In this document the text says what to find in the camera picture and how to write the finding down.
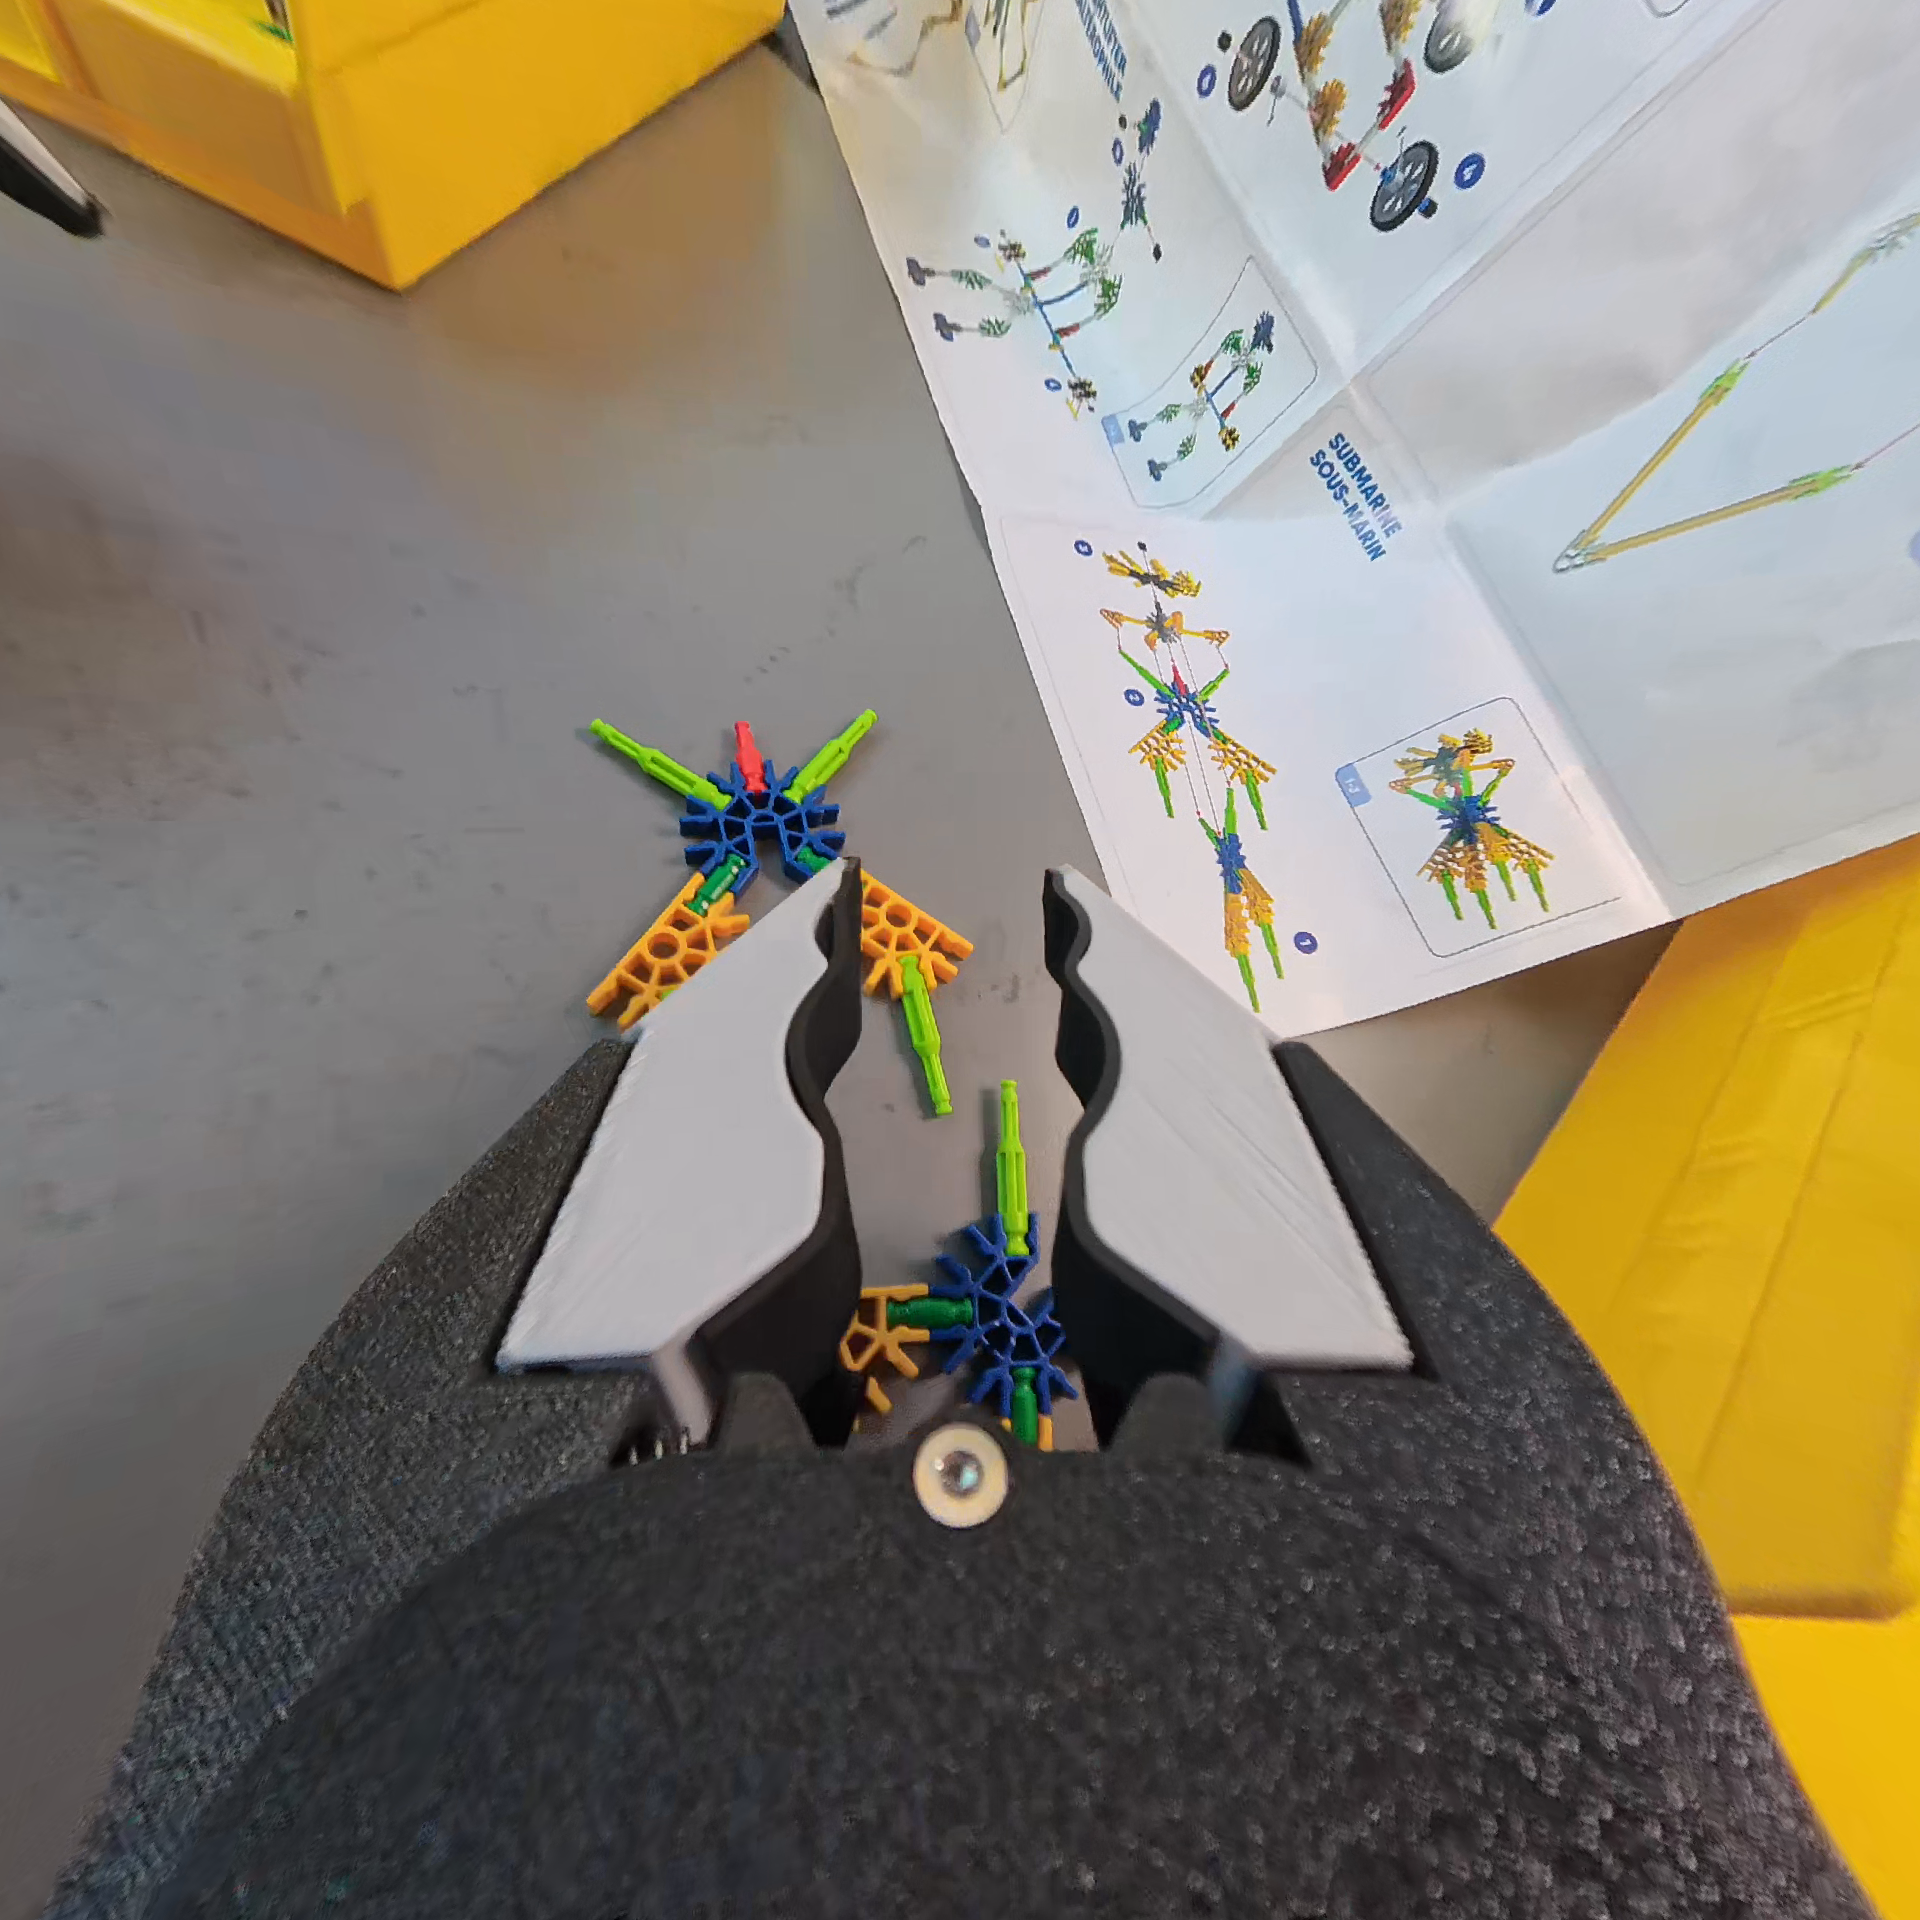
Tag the blue toy connector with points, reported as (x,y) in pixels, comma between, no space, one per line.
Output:
(756,825)

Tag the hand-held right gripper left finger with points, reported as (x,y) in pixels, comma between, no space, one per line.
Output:
(690,1184)

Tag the printed instruction sheet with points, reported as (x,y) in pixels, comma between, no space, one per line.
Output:
(1500,450)

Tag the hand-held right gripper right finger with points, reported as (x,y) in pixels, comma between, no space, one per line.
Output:
(1231,1184)

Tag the grey desk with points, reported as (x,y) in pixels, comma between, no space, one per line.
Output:
(300,600)

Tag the assembled toy model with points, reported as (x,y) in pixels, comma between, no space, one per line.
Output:
(992,1319)

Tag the red short toy rod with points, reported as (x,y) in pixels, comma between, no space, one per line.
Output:
(748,757)

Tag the yellow storage bin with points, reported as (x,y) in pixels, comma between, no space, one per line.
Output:
(1770,1275)
(494,120)

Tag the yellow toy connector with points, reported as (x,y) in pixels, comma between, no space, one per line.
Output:
(907,931)
(667,945)

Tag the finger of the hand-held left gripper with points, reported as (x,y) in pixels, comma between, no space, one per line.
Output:
(44,172)

